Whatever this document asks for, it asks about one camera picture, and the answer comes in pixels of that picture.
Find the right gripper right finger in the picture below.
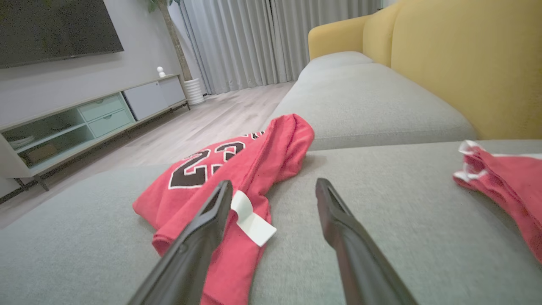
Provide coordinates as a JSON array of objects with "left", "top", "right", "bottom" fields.
[{"left": 315, "top": 178, "right": 418, "bottom": 305}]

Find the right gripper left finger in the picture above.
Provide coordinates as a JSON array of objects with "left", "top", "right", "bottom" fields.
[{"left": 127, "top": 180, "right": 234, "bottom": 305}]

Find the red basketball jersey number 23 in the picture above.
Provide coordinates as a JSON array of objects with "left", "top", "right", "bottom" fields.
[{"left": 133, "top": 114, "right": 315, "bottom": 305}]

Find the red shorts white stripe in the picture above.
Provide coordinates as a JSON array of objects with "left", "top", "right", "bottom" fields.
[{"left": 452, "top": 140, "right": 542, "bottom": 264}]

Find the grey and yellow sofa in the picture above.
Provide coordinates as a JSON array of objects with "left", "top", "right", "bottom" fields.
[{"left": 0, "top": 140, "right": 542, "bottom": 305}]

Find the grey sofa seat cushion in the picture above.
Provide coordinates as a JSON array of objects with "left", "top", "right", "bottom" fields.
[
  {"left": 262, "top": 63, "right": 480, "bottom": 152},
  {"left": 298, "top": 51, "right": 376, "bottom": 82}
]

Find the white ribbed plant pot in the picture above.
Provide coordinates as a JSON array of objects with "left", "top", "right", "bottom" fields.
[{"left": 184, "top": 78, "right": 205, "bottom": 106}]

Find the white green TV cabinet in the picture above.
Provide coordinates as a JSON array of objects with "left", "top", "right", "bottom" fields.
[{"left": 0, "top": 74, "right": 191, "bottom": 192}]

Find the brown woven basket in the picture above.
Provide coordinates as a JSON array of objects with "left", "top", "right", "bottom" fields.
[{"left": 25, "top": 144, "right": 59, "bottom": 165}]

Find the stack of white plates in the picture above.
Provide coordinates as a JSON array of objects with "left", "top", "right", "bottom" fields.
[{"left": 8, "top": 135, "right": 36, "bottom": 150}]

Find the indoor plant trunk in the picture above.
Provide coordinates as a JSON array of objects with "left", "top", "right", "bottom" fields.
[{"left": 147, "top": 0, "right": 194, "bottom": 82}]

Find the grey pleated curtain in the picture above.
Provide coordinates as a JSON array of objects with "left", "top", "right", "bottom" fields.
[{"left": 178, "top": 0, "right": 382, "bottom": 95}]

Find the yellow sofa backrest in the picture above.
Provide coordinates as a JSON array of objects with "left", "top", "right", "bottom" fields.
[{"left": 308, "top": 0, "right": 542, "bottom": 141}]

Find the black wall television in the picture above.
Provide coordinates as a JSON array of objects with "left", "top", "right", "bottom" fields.
[{"left": 0, "top": 0, "right": 124, "bottom": 69}]

